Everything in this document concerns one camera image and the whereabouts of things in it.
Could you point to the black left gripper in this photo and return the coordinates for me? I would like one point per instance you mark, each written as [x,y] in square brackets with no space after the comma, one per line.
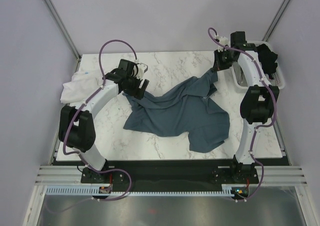
[139,94]

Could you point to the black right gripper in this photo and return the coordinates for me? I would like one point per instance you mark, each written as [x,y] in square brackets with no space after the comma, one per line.
[217,65]

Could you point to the teal blue polo shirt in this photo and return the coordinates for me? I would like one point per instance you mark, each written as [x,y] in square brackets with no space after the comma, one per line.
[187,107]

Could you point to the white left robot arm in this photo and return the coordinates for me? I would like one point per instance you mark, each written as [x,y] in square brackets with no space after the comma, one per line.
[76,125]

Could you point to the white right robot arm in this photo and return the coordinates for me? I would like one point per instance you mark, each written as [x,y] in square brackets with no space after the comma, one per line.
[258,108]

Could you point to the grey t shirt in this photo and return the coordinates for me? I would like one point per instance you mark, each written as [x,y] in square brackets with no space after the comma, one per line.
[240,77]

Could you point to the black t shirt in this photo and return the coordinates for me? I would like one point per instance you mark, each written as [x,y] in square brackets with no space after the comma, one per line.
[267,58]

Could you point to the white folded t shirt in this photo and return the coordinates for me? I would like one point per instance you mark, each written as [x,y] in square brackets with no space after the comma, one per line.
[81,86]

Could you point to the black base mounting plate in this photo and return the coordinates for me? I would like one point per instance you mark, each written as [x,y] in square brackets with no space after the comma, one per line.
[172,175]

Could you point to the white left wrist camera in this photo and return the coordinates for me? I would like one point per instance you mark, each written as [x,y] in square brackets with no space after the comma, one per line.
[139,70]

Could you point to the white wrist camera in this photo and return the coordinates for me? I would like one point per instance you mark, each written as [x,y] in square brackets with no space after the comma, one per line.
[139,70]
[224,41]

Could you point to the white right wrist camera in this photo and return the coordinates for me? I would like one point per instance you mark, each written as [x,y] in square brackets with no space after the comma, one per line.
[224,41]

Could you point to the aluminium frame rail right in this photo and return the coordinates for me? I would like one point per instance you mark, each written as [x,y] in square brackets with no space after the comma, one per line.
[276,19]

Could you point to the aluminium frame rail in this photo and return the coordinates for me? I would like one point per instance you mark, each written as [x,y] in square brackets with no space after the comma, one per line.
[276,19]
[65,34]

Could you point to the aluminium frame rail left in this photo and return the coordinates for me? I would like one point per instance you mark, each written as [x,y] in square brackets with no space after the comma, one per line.
[65,34]

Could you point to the white slotted cable duct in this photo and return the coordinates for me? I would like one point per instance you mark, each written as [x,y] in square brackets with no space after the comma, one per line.
[98,191]

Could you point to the aluminium front frame rails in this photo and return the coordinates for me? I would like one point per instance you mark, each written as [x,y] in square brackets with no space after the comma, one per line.
[273,175]

